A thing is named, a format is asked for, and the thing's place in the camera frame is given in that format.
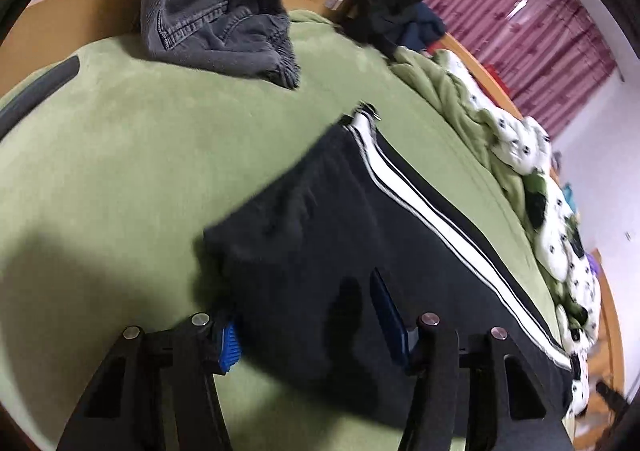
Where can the maroon curtain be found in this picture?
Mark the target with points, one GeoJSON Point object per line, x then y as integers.
{"type": "Point", "coordinates": [500, 6]}

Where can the teal cloth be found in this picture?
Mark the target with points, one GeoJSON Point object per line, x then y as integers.
{"type": "Point", "coordinates": [567, 194]}

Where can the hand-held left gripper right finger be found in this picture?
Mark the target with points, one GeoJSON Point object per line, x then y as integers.
{"type": "Point", "coordinates": [387, 316]}

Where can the wooden bed frame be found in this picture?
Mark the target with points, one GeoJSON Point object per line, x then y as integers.
{"type": "Point", "coordinates": [75, 16]}

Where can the purple cloth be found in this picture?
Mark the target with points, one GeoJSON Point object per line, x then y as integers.
{"type": "Point", "coordinates": [594, 263]}

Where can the navy blue garment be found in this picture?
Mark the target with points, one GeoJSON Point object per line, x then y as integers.
{"type": "Point", "coordinates": [425, 26]}

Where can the green plush bed sheet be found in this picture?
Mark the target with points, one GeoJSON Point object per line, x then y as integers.
{"type": "Point", "coordinates": [125, 156]}

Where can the grey denim pants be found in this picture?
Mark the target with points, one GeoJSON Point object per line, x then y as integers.
{"type": "Point", "coordinates": [200, 6]}

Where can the black pants with white stripes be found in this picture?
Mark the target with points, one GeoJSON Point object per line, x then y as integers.
{"type": "Point", "coordinates": [310, 231]}

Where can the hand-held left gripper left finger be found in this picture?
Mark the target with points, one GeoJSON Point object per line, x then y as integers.
{"type": "Point", "coordinates": [228, 343]}

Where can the white floral green quilt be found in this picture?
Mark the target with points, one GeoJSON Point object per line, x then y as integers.
{"type": "Point", "coordinates": [515, 136]}

